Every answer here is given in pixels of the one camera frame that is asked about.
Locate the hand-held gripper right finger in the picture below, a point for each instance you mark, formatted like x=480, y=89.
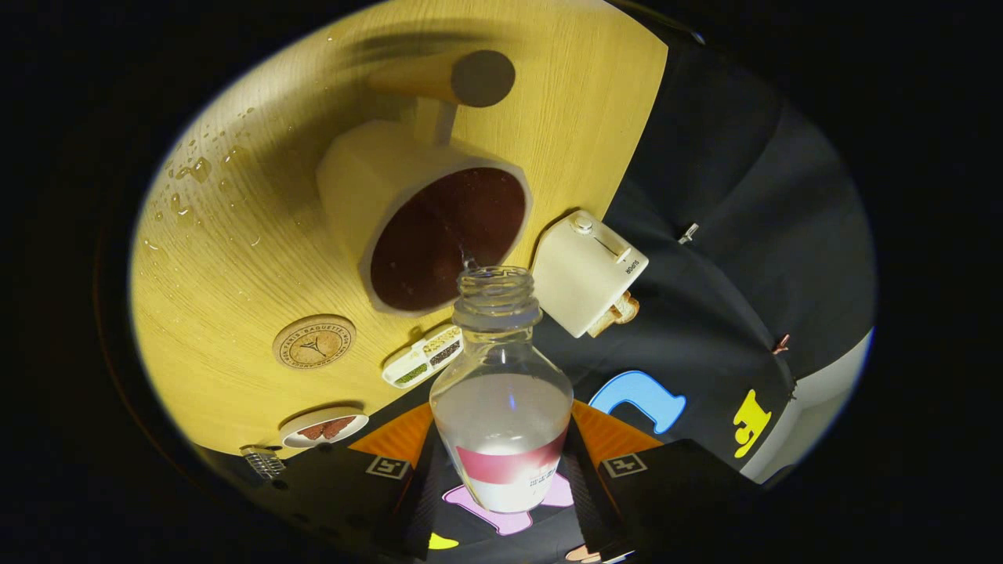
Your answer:
x=584, y=493

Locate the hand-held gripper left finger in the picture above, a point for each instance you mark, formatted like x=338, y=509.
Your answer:
x=427, y=501

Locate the clear juice bottle red label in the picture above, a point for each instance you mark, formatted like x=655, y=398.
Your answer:
x=501, y=415

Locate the round wooden coaster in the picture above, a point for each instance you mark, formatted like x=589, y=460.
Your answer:
x=313, y=342

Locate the white round plate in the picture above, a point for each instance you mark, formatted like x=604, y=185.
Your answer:
x=353, y=423

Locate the red meat patty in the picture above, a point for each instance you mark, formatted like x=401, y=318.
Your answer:
x=342, y=426
x=313, y=432

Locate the white divided dish with grains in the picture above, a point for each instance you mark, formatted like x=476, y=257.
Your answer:
x=407, y=374

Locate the toast slice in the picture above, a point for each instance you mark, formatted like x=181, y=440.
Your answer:
x=603, y=325
x=625, y=309

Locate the cream toaster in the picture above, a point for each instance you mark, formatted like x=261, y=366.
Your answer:
x=580, y=274

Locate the red clip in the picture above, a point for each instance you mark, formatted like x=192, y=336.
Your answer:
x=781, y=344

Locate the wooden table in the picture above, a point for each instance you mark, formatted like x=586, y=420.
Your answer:
x=258, y=313

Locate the silver clip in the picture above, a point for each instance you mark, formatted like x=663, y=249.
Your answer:
x=689, y=233

